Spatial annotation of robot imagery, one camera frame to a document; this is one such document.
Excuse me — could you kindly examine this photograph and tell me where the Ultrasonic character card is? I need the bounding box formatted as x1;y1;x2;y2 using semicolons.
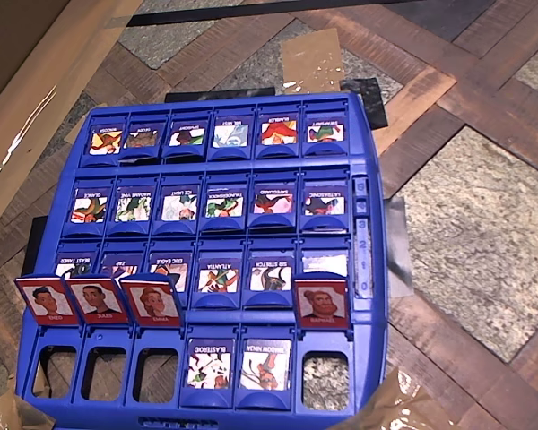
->
299;168;351;234

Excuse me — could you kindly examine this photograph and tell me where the Thundershock character card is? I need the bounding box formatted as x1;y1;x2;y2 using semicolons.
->
200;172;251;234

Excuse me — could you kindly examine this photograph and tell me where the Snapshot flip tile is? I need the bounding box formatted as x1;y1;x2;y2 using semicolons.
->
301;101;350;158

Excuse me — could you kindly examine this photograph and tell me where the Sparlight flip tile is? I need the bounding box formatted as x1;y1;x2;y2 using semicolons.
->
161;108;212;160

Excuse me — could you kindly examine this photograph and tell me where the narrow black tape piece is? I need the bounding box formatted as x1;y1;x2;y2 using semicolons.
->
21;215;50;279

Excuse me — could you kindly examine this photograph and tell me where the large crumpled brown tape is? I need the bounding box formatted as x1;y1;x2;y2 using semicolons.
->
331;366;458;430

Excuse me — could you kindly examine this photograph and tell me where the Ice Light character card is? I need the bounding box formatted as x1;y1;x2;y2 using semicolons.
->
152;173;204;237

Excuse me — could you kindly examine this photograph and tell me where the blank white flip tile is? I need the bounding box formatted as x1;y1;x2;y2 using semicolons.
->
298;239;353;305

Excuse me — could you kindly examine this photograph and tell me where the small tan tape piece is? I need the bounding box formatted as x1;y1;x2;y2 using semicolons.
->
64;102;108;144

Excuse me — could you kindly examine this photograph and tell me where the blue flap with Blasteroid card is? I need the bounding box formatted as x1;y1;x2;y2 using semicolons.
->
178;326;239;409

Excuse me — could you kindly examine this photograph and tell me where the Glance flip tile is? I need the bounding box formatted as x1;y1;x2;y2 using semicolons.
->
62;176;114;238

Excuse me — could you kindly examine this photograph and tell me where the black tape patch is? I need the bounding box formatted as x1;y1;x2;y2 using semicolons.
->
340;78;389;129

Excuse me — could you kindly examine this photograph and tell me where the brown picture flip tile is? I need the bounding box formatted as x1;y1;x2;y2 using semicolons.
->
118;111;169;163

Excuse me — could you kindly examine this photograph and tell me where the blue flap with Beast Tamer card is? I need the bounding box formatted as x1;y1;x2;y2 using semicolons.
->
53;241;100;280

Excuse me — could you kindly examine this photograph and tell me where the Safeguard character card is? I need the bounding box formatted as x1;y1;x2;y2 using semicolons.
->
247;169;299;232

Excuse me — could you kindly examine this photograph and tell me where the Atlantia flip tile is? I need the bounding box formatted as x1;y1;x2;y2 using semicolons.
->
191;241;246;310

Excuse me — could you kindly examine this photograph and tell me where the long thin black tape strip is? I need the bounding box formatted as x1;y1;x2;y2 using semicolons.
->
125;0;431;28

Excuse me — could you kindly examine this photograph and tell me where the Madame Vine flip tile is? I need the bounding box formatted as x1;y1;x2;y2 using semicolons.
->
106;175;159;237

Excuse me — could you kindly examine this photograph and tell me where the red tile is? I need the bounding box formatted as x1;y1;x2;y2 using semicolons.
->
13;273;81;327
65;273;131;324
118;272;184;328
292;272;353;331

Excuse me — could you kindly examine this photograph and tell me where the small crumpled brown tape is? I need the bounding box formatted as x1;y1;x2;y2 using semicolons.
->
0;387;57;430

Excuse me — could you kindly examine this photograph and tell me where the blue flap with Shadow Ninja card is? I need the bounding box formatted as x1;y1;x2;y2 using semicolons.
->
235;326;296;411

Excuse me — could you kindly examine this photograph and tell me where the flat brown tape patch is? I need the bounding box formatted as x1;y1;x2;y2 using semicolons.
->
280;27;345;94

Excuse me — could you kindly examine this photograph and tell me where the Mr Mist flip tile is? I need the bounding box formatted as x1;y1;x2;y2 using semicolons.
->
207;106;256;161

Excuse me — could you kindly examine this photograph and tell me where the cardboard box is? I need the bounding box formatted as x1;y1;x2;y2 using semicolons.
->
0;0;144;243

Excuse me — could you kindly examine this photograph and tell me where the grey silver tape patch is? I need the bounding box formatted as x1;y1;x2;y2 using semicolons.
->
383;195;416;299

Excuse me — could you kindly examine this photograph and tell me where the Sir Stretch flip tile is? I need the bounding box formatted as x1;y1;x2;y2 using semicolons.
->
242;239;296;310

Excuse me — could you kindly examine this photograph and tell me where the wide black tape strip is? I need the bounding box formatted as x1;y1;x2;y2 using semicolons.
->
164;87;277;104

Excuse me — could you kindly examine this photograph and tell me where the blue guess who game board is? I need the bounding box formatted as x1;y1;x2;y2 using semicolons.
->
15;91;390;430

